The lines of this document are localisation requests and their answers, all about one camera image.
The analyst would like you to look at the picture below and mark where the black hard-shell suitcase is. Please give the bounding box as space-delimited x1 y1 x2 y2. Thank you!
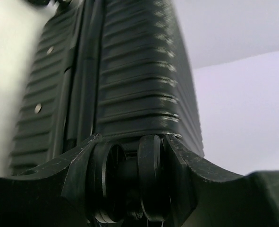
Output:
10 0 203 221

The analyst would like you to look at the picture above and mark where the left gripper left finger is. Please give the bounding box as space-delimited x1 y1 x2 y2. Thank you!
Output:
0 134 102 227

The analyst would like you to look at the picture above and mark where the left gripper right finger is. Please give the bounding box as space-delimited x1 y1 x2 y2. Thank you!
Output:
164 135 279 227

